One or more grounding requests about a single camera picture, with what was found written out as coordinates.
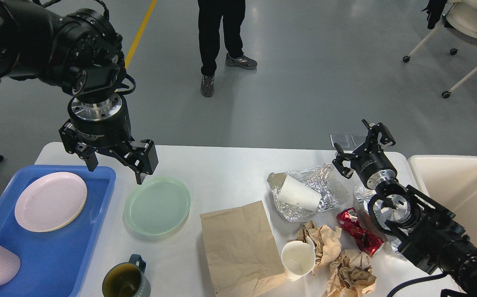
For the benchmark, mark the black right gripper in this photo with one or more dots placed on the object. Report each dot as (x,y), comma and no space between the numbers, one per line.
(373,166)

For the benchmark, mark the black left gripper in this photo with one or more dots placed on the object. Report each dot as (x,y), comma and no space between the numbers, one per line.
(105,128)

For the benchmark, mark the light green plate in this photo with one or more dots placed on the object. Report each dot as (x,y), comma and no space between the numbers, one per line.
(158,206)

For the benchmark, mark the dark teal mug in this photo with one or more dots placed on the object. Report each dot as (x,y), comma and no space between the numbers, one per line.
(127,279)

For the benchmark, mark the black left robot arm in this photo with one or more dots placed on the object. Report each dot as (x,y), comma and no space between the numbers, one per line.
(81,53)

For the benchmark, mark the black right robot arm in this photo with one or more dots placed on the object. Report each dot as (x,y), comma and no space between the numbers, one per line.
(428,234)

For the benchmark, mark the crumpled foil right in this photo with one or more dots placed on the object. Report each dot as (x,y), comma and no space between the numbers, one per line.
(361,197)

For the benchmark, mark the crumpled aluminium foil sheet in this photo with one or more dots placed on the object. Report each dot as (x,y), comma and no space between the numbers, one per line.
(322,179)

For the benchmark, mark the pink plate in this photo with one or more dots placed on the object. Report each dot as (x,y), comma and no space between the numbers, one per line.
(51,202)

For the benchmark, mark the white paper cup lying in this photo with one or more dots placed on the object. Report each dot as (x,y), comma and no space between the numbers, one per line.
(296,193)

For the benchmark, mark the red snack wrapper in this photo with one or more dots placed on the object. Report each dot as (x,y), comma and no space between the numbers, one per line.
(366,241)

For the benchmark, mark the crumpled brown paper upper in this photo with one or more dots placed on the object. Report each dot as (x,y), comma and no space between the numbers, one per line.
(326,241)

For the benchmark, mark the crumpled brown paper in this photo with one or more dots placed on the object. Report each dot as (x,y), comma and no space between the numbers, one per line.
(326,241)
(351,275)

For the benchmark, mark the beige plastic bin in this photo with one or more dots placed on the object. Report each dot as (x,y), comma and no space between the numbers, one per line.
(452,182)

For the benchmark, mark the crumpled brown paper lower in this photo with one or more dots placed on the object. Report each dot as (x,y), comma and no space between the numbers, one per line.
(351,275)

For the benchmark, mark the white paper cup upright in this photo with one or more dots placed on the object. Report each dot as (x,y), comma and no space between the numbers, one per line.
(298,259)

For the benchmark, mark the blue plastic tray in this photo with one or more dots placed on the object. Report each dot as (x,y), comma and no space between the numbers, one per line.
(54,264)

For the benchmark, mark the black garment on chair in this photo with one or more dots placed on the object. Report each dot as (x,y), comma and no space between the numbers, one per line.
(434,10)

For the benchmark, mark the brown paper bag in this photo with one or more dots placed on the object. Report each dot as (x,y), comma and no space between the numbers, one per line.
(241,252)

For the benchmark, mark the person in black trousers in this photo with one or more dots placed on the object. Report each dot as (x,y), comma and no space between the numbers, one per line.
(212,14)

